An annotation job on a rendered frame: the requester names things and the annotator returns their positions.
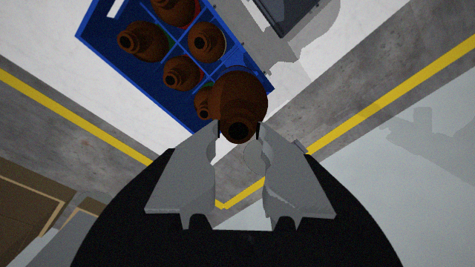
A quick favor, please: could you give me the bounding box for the brown bottle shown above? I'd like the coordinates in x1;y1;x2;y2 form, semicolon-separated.
194;81;214;120
188;22;227;64
207;65;268;144
163;54;205;92
150;0;201;30
117;20;176;63

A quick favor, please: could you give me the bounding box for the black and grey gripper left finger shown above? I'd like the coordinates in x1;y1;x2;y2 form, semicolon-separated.
70;119;220;267

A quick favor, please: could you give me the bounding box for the dark grey square tray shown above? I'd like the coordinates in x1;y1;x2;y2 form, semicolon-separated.
253;0;320;39

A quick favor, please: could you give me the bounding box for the dark blue box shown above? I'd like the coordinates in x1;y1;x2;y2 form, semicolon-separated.
75;0;275;135

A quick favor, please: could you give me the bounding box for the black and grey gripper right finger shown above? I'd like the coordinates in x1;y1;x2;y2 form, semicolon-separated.
256;122;404;267

